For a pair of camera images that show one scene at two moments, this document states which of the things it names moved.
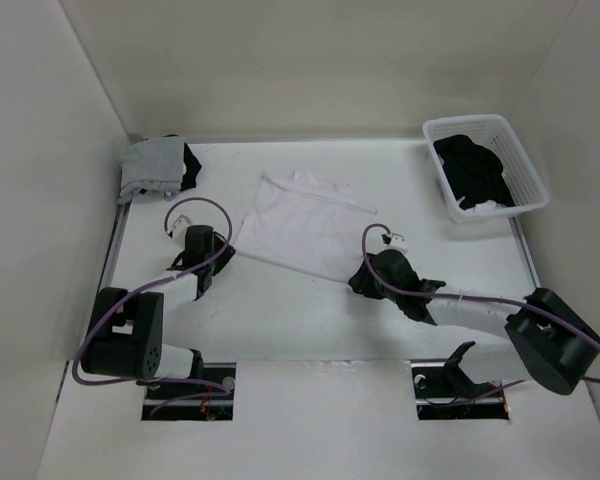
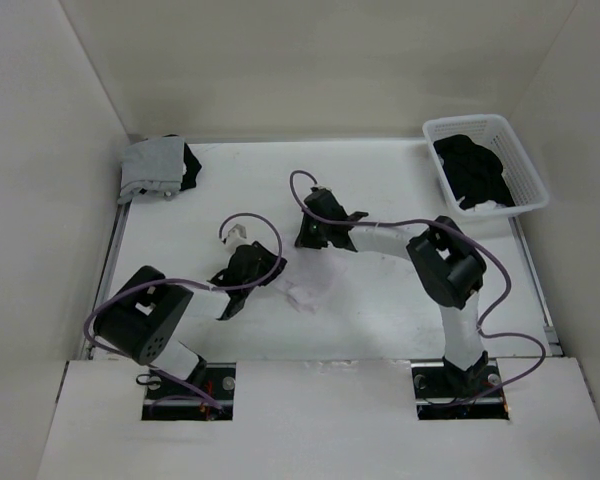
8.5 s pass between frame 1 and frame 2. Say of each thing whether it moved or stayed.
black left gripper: moved
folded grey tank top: stayed
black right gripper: moved
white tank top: moved
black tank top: stayed
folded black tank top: stayed
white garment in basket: stayed
